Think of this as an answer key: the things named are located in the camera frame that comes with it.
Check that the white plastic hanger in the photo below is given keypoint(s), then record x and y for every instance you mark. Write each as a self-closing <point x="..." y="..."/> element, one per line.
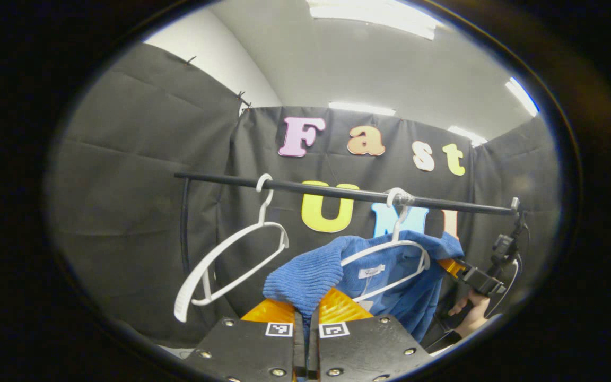
<point x="398" y="225"/>
<point x="180" y="307"/>

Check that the black metal clothes rack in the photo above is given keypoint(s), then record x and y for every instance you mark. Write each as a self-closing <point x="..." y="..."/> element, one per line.
<point x="311" y="187"/>

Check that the black backdrop cloth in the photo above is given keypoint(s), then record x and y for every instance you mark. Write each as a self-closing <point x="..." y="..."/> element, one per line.
<point x="125" y="185"/>

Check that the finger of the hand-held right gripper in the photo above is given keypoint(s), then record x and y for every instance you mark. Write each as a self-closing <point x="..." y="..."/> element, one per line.
<point x="451" y="267"/>

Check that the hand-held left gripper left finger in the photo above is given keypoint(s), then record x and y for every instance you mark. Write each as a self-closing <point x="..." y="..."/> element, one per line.
<point x="299" y="355"/>

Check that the large ceiling light panel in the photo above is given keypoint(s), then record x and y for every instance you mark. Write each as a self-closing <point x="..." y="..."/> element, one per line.
<point x="374" y="16"/>

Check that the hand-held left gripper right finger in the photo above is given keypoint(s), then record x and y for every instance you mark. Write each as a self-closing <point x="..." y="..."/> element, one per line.
<point x="313" y="355"/>

